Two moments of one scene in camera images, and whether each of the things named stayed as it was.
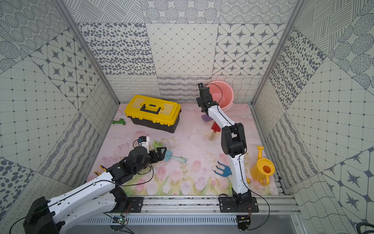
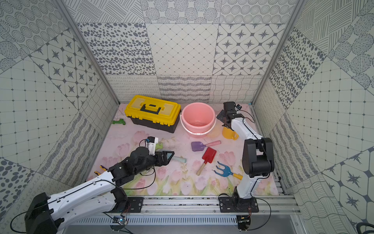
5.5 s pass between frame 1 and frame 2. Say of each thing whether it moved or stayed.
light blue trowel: stayed
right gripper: moved
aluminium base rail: stayed
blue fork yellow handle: stayed
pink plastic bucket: moved
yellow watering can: moved
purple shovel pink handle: moved
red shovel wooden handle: moved
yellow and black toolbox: stayed
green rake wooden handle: stayed
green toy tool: stayed
